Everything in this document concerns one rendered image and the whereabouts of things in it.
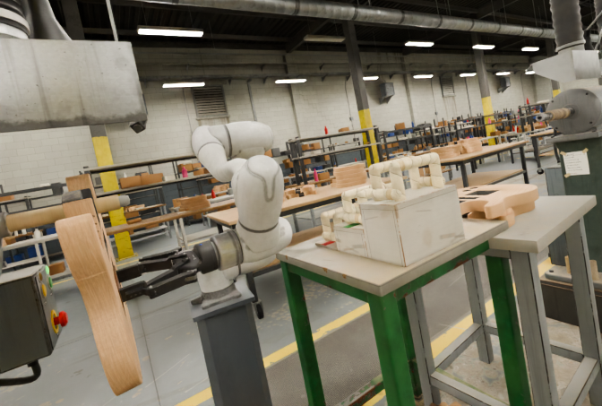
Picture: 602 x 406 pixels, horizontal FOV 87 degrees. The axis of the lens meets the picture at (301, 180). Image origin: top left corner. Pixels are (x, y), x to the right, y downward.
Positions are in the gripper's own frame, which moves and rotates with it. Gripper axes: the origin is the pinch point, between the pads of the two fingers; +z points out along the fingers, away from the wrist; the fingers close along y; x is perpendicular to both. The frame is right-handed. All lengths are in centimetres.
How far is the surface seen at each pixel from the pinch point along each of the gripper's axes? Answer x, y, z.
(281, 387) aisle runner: -131, 51, -62
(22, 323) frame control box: -11.4, 15.9, 20.8
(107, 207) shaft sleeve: 16.5, 3.6, -1.0
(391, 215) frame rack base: 5, -17, -64
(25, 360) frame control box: -19.3, 13.3, 21.9
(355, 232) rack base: -7, -3, -64
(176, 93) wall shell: -21, 1151, -270
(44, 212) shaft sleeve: 17.9, 4.1, 9.0
